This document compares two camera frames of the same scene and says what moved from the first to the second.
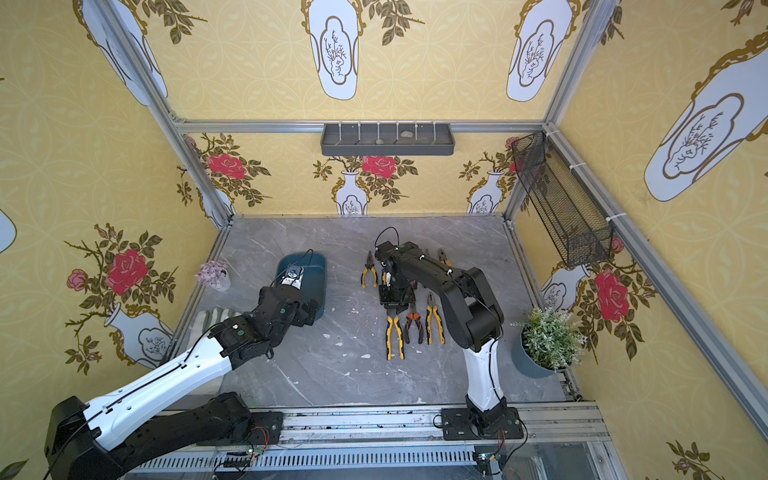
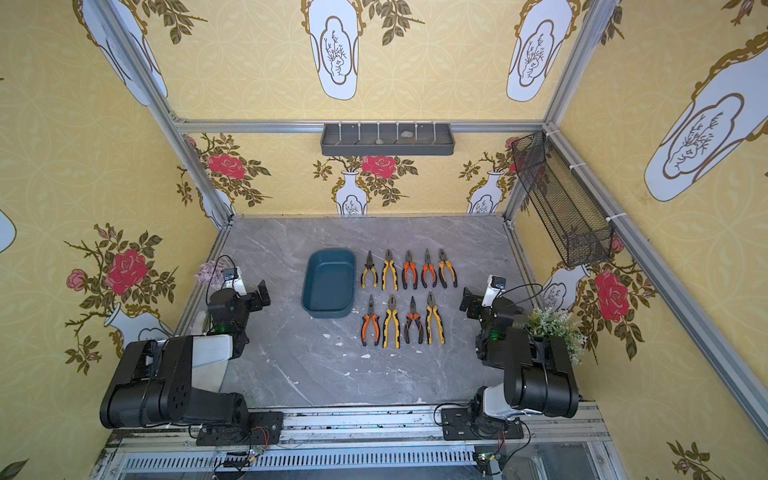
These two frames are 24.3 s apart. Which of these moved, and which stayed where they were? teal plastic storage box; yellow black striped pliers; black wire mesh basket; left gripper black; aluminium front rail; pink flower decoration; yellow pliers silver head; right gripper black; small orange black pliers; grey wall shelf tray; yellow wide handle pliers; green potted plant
Moved: yellow pliers silver head; right gripper black; teal plastic storage box; left gripper black
Stayed: yellow black striped pliers; yellow wide handle pliers; black wire mesh basket; small orange black pliers; grey wall shelf tray; aluminium front rail; pink flower decoration; green potted plant
